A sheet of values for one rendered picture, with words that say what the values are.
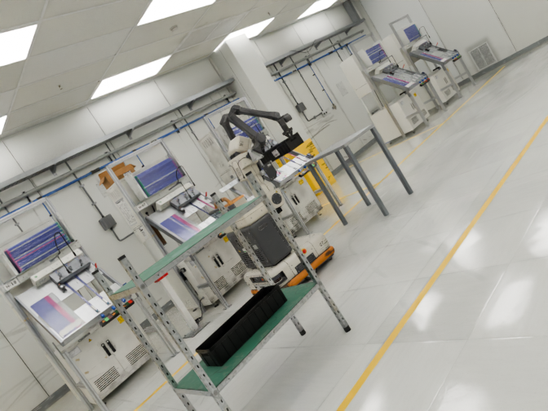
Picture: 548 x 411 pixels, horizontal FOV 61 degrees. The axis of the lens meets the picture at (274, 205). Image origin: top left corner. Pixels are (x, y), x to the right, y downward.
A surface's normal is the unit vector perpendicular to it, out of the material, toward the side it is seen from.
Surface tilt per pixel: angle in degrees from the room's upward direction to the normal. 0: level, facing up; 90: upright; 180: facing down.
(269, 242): 90
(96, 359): 90
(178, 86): 90
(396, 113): 90
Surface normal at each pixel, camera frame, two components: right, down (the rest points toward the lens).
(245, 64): 0.58, -0.26
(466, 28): -0.62, 0.48
